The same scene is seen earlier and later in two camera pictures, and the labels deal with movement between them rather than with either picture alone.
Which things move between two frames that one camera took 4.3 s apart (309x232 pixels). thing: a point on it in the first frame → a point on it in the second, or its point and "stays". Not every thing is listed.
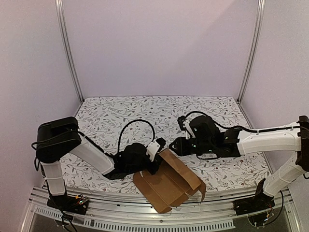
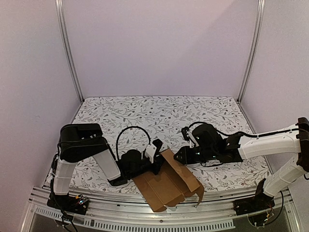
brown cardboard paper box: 172,185 stays
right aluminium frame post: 253,52 stays
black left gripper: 158,162 stays
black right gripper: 181,146 → 189,154
